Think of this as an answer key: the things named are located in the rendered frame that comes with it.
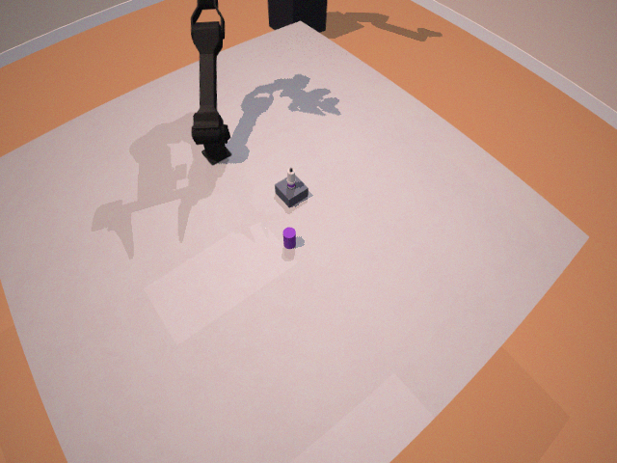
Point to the white marker with purple band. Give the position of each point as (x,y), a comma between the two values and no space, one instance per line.
(291,178)

